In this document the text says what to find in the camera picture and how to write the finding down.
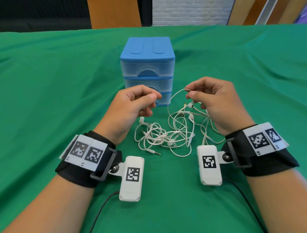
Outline blue plastic mini drawer unit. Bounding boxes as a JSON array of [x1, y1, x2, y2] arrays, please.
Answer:
[[120, 36, 176, 107]]

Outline white right marker tag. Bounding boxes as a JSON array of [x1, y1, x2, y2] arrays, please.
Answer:
[[242, 122, 289, 157]]

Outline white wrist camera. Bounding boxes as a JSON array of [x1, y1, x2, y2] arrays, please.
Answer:
[[196, 145, 234, 186], [108, 156, 145, 202]]

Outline white metal frame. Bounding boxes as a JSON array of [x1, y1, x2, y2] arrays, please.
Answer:
[[255, 0, 279, 25]]

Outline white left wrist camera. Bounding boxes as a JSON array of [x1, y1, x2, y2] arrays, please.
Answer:
[[108, 156, 145, 202]]

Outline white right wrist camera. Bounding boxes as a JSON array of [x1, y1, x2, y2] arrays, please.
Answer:
[[196, 145, 234, 186]]

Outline black left wrist strap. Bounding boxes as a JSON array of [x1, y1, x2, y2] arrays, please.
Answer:
[[55, 131, 123, 188]]

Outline black left camera cable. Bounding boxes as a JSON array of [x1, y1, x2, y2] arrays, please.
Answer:
[[89, 191, 120, 233]]

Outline white left marker tag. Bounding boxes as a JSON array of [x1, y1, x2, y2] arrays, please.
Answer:
[[59, 134, 108, 172]]

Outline black camera cable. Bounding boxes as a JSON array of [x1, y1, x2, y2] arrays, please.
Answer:
[[222, 179, 267, 233], [89, 191, 120, 233]]

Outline cream beige earphones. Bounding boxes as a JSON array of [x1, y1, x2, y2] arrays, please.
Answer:
[[176, 102, 226, 146]]

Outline black wrist strap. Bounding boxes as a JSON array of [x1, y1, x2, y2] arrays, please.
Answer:
[[220, 124, 300, 177], [55, 131, 123, 188]]

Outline white earphone cables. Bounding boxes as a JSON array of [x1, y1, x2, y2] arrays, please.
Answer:
[[134, 88, 195, 158]]

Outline green tablecloth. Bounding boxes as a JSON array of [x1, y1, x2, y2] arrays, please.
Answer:
[[0, 24, 307, 233]]

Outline person's right forearm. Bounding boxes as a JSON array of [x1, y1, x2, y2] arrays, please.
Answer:
[[247, 168, 307, 233]]

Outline person's left forearm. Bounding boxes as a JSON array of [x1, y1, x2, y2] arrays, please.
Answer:
[[2, 174, 95, 233]]

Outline purple cloth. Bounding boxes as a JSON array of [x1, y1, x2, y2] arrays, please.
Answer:
[[294, 9, 307, 24]]

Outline person's left hand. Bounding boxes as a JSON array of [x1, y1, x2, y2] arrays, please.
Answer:
[[93, 84, 162, 146]]

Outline person's right hand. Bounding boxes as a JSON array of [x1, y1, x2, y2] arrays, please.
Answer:
[[185, 76, 255, 136]]

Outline black right camera cable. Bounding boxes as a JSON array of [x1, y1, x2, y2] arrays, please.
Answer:
[[222, 179, 267, 233]]

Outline black right wrist strap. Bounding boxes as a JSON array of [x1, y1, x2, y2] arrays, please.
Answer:
[[220, 124, 300, 177]]

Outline tan wooden board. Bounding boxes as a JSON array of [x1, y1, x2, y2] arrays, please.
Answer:
[[266, 0, 307, 24], [227, 0, 257, 26]]

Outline white marker tag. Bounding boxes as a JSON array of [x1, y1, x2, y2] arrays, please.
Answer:
[[242, 122, 289, 157], [59, 134, 108, 172]]

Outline wide orange wooden panel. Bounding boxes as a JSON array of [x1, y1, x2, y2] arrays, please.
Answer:
[[87, 0, 142, 29]]

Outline black sofa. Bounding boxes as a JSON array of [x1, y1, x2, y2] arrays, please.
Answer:
[[0, 0, 92, 32]]

